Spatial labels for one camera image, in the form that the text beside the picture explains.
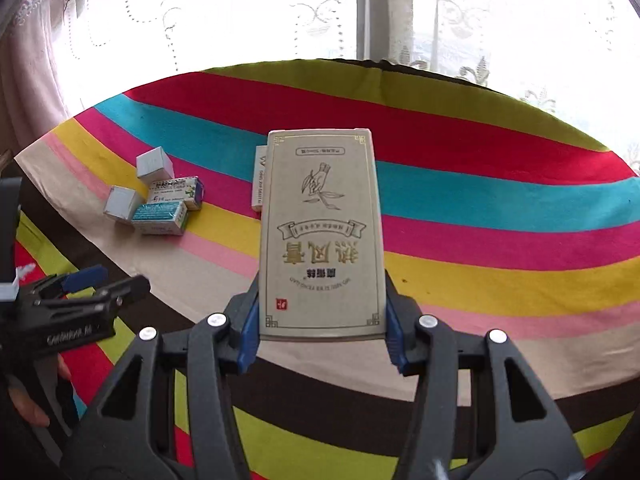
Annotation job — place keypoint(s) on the small white cube box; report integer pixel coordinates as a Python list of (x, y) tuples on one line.
[(121, 202), (154, 162)]

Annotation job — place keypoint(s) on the pink curtain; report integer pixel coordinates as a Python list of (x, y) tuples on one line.
[(30, 70)]

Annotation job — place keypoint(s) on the teal medicine box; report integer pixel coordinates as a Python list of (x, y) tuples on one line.
[(157, 217)]

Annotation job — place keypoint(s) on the tall beige box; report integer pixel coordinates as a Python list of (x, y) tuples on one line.
[(322, 240)]

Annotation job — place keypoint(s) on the green and white medicine box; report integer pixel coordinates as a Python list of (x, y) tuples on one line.
[(172, 191)]

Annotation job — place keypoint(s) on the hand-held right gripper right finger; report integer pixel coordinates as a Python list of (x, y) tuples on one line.
[(392, 335)]

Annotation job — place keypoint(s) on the person's left hand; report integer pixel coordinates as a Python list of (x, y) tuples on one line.
[(32, 412)]

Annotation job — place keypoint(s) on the long white box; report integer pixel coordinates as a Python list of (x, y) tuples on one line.
[(259, 180)]

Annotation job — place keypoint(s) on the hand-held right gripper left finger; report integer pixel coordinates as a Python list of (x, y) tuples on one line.
[(247, 335)]

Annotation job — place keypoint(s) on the white lace window curtain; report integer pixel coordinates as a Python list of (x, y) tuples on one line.
[(225, 10)]

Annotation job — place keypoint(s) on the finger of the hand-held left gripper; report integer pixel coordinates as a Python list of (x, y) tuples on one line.
[(85, 277), (120, 289)]

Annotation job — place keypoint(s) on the striped colourful cloth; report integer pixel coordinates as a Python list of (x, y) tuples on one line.
[(475, 185)]

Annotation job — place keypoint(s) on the window frame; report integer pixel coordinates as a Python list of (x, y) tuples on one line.
[(385, 10)]

